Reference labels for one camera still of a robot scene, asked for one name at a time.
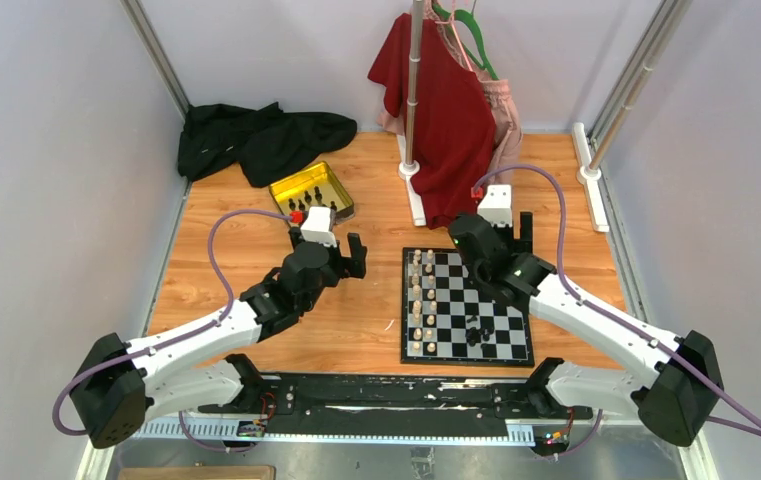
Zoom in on black cloth pile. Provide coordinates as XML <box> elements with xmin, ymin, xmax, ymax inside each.
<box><xmin>177</xmin><ymin>102</ymin><xmax>358</xmax><ymax>188</ymax></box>

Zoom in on green clothes hanger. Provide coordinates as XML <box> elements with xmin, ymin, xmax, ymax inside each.
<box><xmin>430</xmin><ymin>1</ymin><xmax>499</xmax><ymax>80</ymax></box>

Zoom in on yellow metal tin box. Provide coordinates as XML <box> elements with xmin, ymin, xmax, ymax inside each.
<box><xmin>268</xmin><ymin>161</ymin><xmax>355</xmax><ymax>224</ymax></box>

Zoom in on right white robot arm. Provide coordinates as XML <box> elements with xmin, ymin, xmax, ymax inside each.
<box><xmin>449</xmin><ymin>214</ymin><xmax>724</xmax><ymax>447</ymax></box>

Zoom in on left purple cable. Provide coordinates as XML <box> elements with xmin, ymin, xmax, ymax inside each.
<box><xmin>52</xmin><ymin>209</ymin><xmax>305</xmax><ymax>437</ymax></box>

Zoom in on red shirt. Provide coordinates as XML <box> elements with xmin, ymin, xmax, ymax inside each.
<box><xmin>367</xmin><ymin>13</ymin><xmax>496</xmax><ymax>229</ymax></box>

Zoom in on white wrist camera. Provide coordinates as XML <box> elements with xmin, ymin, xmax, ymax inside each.
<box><xmin>300</xmin><ymin>206</ymin><xmax>336</xmax><ymax>247</ymax></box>
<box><xmin>477</xmin><ymin>184</ymin><xmax>513</xmax><ymax>228</ymax></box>

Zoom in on pink garment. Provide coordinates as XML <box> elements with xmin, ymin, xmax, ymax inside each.
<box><xmin>377</xmin><ymin>1</ymin><xmax>522</xmax><ymax>193</ymax></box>

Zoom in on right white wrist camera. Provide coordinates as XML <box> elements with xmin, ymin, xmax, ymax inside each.
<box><xmin>477</xmin><ymin>184</ymin><xmax>513</xmax><ymax>228</ymax></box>

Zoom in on right white rack foot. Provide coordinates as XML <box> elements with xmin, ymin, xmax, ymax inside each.
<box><xmin>571</xmin><ymin>0</ymin><xmax>691</xmax><ymax>233</ymax></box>

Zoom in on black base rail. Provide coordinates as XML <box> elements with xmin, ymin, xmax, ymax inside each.
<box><xmin>196</xmin><ymin>354</ymin><xmax>595</xmax><ymax>441</ymax></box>

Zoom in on purple cable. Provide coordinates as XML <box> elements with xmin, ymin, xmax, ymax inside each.
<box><xmin>52</xmin><ymin>209</ymin><xmax>305</xmax><ymax>437</ymax></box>
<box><xmin>471</xmin><ymin>163</ymin><xmax>761</xmax><ymax>453</ymax></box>

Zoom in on white chess pieces rows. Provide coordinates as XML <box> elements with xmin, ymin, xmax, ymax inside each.
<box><xmin>402</xmin><ymin>249</ymin><xmax>438</xmax><ymax>358</ymax></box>

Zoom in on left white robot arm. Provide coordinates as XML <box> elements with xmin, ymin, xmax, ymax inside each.
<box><xmin>66</xmin><ymin>228</ymin><xmax>368</xmax><ymax>449</ymax></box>

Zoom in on black white chess board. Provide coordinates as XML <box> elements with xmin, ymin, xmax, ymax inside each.
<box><xmin>400</xmin><ymin>247</ymin><xmax>535</xmax><ymax>367</ymax></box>

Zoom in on white clothes rack stand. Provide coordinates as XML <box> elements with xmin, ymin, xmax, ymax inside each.
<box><xmin>397</xmin><ymin>0</ymin><xmax>427</xmax><ymax>227</ymax></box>

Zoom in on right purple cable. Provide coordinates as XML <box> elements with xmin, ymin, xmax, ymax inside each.
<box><xmin>471</xmin><ymin>163</ymin><xmax>761</xmax><ymax>453</ymax></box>

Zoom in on black chess pieces cluster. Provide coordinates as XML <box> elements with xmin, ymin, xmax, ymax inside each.
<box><xmin>465</xmin><ymin>316</ymin><xmax>494</xmax><ymax>347</ymax></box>

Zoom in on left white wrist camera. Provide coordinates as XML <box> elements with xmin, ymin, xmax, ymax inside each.
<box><xmin>300</xmin><ymin>206</ymin><xmax>336</xmax><ymax>247</ymax></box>

